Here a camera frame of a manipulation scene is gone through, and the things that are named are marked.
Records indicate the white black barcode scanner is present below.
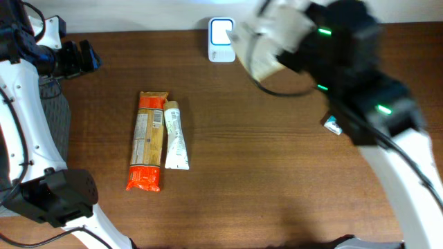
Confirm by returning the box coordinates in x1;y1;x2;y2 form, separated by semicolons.
208;17;236;63

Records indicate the white tube with cork cap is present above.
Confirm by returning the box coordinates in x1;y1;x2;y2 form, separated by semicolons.
164;101;190;170

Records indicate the teal small tissue pack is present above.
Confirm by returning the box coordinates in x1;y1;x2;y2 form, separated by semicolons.
323;116;343;136

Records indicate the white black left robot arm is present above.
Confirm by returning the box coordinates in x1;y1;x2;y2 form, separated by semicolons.
1;1;134;248

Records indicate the cream yellow snack bag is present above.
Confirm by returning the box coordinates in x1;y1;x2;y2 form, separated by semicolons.
227;22;284;82

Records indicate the orange pasta package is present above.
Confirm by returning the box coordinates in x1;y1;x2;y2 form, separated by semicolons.
126;92;169;192

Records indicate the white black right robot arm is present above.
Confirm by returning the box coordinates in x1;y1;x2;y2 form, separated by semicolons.
277;1;442;248

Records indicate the dark grey plastic basket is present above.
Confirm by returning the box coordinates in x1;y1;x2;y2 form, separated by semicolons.
38;77;71;160

